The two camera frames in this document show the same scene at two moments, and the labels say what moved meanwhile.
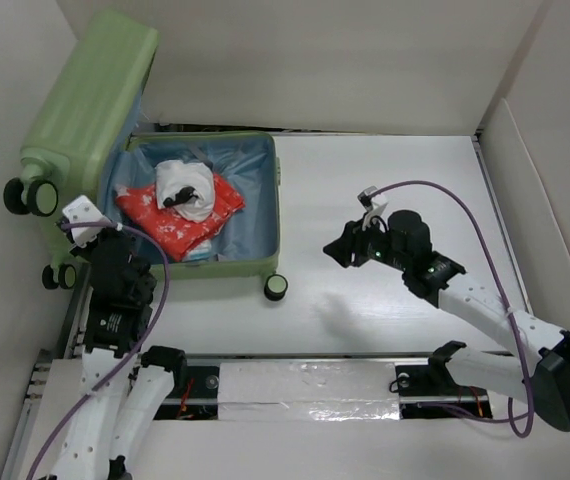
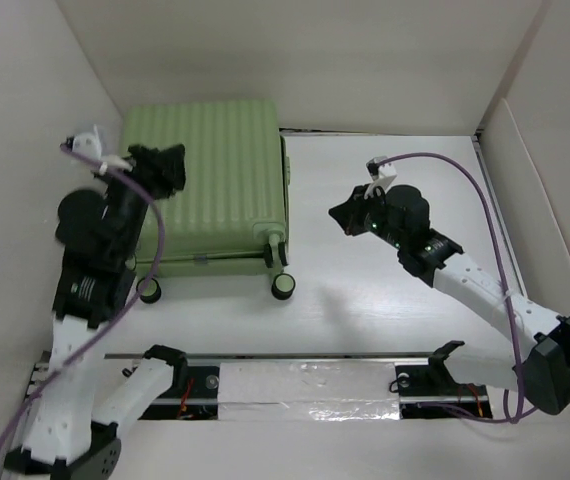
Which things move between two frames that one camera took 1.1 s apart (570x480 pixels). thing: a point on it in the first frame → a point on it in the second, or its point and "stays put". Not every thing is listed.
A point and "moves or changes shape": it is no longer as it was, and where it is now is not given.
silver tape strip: (308, 391) stays put
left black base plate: (200, 401) stays put
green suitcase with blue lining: (198, 205) moves or changes shape
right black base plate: (432, 392) stays put
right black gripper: (350, 241) → (348, 213)
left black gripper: (89, 247) → (162, 167)
